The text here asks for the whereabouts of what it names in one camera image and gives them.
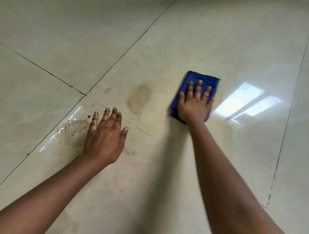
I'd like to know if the blue cleaning cloth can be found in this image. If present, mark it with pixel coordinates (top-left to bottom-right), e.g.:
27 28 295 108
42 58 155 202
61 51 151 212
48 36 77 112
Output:
170 71 220 125

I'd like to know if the brown liquid stain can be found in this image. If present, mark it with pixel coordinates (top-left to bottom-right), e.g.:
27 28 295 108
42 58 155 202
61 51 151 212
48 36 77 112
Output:
127 83 153 115

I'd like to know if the person's left hand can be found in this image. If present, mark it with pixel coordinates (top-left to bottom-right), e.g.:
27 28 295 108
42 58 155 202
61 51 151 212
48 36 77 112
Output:
82 107 129 166

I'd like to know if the person's left forearm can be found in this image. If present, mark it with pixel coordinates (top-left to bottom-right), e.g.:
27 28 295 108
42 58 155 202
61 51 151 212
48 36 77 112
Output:
0 152 111 234

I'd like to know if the person's right hand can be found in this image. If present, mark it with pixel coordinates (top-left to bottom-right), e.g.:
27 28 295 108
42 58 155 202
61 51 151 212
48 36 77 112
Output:
177 80 215 125

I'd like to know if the spilled liquid with crumbs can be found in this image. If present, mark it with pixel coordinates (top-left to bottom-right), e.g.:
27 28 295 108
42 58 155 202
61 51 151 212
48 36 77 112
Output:
56 115 92 146

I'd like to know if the person's right forearm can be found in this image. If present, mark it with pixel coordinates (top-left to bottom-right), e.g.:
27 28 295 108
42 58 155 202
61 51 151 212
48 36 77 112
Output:
186 120 286 234

